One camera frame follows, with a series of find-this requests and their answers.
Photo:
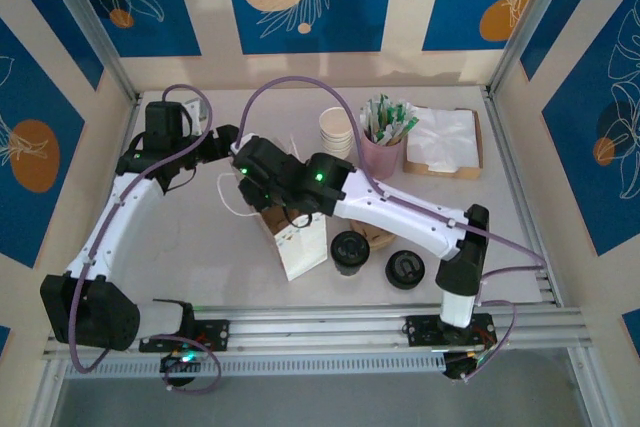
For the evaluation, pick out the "white paper carry bag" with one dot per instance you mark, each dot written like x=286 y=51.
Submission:
x=305 y=257

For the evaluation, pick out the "brown napkin holder tray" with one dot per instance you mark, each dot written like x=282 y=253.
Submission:
x=440 y=176

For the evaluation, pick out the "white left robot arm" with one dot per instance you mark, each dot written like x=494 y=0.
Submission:
x=120 y=217

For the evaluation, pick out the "pink sachet holder cup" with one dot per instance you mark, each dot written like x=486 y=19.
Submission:
x=382 y=162

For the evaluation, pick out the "white paper cup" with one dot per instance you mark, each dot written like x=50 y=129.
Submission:
x=333 y=153
x=331 y=156
x=334 y=140
x=334 y=145
x=334 y=149
x=335 y=119

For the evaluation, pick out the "black cup lid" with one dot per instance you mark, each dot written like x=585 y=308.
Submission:
x=405 y=269

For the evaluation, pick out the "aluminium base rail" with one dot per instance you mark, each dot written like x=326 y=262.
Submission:
x=325 y=327

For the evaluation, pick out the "green white stick sachet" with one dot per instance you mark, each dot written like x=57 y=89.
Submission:
x=399 y=114

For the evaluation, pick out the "coffee cup with black lid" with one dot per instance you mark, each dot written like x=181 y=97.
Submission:
x=350 y=249

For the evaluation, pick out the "aluminium frame post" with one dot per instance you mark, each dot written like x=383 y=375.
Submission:
x=525 y=22
x=95 y=27

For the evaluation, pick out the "aluminium table side rail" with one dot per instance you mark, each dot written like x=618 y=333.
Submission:
x=505 y=147
x=131 y=112

